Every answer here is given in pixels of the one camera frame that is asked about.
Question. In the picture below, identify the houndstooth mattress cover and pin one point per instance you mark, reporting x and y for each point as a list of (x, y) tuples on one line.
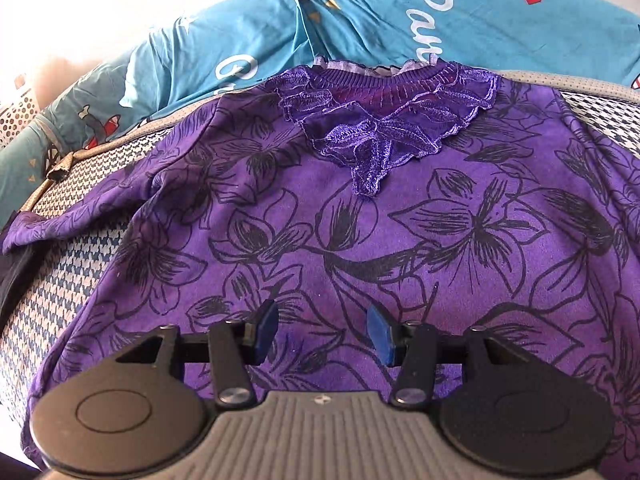
[(65, 300)]

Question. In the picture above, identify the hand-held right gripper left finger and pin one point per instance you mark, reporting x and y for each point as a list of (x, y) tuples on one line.
[(265, 327)]

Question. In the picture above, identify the blue airplane print bed sheet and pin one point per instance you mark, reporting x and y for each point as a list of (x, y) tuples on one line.
[(350, 25)]

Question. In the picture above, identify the white perforated laundry basket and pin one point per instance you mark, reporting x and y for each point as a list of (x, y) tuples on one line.
[(17, 115)]

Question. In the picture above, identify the purple floral sweater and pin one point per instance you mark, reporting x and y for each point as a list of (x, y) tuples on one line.
[(350, 210)]

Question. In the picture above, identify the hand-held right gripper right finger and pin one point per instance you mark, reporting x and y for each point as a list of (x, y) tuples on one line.
[(382, 332)]

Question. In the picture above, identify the black garment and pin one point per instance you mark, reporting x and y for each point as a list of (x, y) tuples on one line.
[(17, 275)]

